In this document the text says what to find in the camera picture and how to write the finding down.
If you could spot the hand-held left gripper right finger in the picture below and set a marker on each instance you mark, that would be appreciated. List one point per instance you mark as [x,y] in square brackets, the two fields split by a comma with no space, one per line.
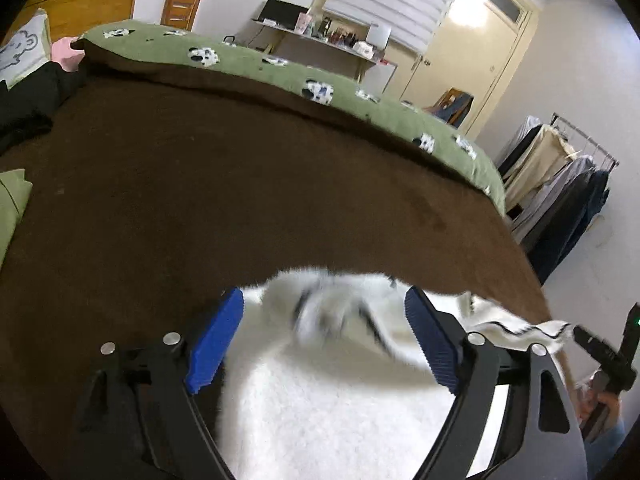
[432,340]

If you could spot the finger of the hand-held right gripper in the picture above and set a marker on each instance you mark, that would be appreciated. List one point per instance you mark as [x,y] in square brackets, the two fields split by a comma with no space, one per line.
[600,355]

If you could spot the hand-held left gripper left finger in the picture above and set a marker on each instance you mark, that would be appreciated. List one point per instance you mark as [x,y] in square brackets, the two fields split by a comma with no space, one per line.
[215,340]

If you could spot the white cardigan with black trim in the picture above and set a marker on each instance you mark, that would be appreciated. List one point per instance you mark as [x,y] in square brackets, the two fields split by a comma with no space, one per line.
[310,410]

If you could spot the black clothes rack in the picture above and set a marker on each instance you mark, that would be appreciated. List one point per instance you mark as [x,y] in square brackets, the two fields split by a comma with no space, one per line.
[590,140]

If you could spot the chair draped with clothes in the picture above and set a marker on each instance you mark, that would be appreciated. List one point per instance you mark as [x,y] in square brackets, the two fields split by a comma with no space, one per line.
[452,107]

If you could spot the person's right hand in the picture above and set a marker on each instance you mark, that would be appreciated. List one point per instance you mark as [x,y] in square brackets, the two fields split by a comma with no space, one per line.
[609,405]

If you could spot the navy hanging hoodie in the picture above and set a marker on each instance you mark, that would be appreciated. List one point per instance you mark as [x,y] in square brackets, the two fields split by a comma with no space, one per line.
[575,225]

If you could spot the brown fleece blanket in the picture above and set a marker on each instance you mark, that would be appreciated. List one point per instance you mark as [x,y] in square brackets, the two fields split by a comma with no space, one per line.
[200,200]

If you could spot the grey hanging garment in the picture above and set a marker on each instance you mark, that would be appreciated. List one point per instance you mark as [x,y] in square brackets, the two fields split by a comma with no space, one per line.
[555,195]

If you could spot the beige hanging garment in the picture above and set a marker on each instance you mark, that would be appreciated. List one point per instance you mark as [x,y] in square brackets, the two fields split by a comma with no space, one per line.
[537,160]

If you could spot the black hanging garment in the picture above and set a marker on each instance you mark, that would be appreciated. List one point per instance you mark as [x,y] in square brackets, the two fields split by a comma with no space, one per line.
[517,147]

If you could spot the olive green garment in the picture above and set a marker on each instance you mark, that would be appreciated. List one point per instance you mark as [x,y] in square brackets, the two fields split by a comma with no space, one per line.
[10,210]

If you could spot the green cow print blanket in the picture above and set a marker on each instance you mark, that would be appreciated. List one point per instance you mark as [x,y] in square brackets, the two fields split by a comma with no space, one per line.
[250,65]

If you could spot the cream door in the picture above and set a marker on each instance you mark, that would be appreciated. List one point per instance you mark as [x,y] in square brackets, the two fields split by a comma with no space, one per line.
[475,60]

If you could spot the white tissue box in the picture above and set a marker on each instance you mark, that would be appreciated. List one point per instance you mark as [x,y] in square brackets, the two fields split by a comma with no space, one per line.
[364,50]

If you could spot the black cloth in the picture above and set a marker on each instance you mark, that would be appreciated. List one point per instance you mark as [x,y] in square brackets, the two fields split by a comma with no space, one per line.
[30,100]

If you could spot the white desk with wooden legs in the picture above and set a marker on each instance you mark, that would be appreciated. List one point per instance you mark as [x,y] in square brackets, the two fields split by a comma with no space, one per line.
[325,47]

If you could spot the row of cosmetic bottles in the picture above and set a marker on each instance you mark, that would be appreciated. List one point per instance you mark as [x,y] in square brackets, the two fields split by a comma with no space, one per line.
[340,35]

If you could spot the pink cloth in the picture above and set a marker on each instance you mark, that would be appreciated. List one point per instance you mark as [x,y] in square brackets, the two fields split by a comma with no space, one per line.
[67,55]

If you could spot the pink cup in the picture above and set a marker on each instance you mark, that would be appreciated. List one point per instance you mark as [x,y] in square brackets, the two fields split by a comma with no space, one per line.
[303,22]

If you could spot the wooden chair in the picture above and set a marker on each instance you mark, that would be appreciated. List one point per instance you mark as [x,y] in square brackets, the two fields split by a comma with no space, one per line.
[180,10]

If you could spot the black monitor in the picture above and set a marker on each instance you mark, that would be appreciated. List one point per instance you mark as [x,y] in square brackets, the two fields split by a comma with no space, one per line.
[282,12]

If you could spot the white window blinds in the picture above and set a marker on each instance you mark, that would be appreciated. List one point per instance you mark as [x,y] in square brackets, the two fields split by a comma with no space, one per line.
[400,0]

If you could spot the bear print pillow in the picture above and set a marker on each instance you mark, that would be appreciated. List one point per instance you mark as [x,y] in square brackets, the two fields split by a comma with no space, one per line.
[22,45]

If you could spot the wooden headboard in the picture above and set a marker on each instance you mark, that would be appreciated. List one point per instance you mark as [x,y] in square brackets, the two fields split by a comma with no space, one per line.
[85,10]

